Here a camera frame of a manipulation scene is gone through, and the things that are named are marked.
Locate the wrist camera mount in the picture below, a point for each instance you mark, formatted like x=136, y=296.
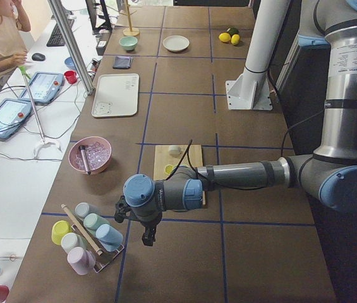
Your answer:
x=122, y=210

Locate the pink cup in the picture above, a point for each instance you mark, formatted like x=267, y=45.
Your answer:
x=81, y=260

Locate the yellow lemon right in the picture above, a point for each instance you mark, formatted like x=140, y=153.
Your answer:
x=235, y=39

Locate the ice cubes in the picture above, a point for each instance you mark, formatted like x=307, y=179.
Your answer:
x=97, y=155

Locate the mint green cup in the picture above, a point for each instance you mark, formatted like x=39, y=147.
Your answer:
x=92, y=222

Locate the lemon slice near bun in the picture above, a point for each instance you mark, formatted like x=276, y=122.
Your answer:
x=168, y=169

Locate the white bear tray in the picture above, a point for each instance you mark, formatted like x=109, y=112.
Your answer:
x=116, y=95

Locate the white wire cup rack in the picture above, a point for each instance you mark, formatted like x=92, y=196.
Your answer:
x=106, y=258

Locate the red mug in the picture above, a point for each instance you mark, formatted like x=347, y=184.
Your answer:
x=70, y=76

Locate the far teach pendant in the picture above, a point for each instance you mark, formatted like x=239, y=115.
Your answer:
x=45, y=86

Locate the white cup in rack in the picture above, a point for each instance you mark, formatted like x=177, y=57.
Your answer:
x=72, y=240

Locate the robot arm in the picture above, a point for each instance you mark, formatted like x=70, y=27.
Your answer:
x=329, y=173

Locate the steel muddler tool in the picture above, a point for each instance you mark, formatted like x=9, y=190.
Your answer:
x=83, y=154

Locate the near teach pendant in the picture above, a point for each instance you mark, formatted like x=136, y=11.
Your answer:
x=13, y=114

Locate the pink bowl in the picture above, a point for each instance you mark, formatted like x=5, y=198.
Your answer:
x=87, y=141

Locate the white steamed bun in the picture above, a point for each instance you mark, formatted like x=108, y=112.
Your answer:
x=174, y=150

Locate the grey cup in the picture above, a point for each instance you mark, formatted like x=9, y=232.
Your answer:
x=83, y=209

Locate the beige round plate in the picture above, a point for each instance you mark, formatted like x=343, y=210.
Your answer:
x=175, y=43

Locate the black computer mouse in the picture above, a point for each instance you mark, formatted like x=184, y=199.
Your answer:
x=38, y=57

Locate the wooden mug tree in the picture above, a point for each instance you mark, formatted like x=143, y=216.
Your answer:
x=130, y=30

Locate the black keyboard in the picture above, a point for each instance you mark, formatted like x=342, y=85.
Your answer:
x=56, y=39

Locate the silver reach stick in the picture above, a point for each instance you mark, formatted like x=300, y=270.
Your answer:
x=44, y=140

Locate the bamboo cutting board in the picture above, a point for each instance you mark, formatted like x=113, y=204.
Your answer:
x=178, y=158

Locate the light blue cup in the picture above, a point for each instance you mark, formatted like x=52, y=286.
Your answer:
x=109, y=237

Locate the folded grey cloth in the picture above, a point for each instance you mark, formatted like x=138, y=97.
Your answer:
x=122, y=62

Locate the wooden rolling pin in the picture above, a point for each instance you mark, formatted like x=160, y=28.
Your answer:
x=82, y=230

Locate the yellow lemon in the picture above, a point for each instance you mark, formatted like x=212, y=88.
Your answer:
x=224, y=37
x=235, y=39

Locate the teach pendant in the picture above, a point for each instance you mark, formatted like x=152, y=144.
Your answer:
x=13, y=114
x=45, y=86

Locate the blue bowl on desk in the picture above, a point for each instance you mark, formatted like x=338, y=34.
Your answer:
x=69, y=63

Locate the yellow lemon left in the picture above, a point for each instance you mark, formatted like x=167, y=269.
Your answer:
x=224, y=37

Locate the aluminium frame post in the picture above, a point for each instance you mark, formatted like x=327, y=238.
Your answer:
x=72, y=46

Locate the yellow cup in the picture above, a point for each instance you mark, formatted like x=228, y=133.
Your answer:
x=59, y=230

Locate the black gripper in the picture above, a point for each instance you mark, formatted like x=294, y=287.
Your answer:
x=149, y=225

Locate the mint green bowl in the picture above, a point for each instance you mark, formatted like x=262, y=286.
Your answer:
x=128, y=43

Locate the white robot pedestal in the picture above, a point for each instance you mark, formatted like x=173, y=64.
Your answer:
x=250, y=91

